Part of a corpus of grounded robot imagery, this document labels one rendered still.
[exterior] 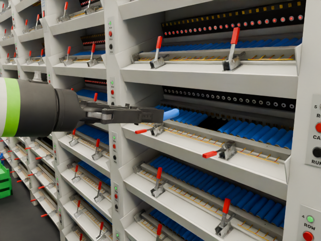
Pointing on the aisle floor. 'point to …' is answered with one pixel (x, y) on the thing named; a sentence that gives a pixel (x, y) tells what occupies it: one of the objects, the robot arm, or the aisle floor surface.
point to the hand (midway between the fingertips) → (146, 115)
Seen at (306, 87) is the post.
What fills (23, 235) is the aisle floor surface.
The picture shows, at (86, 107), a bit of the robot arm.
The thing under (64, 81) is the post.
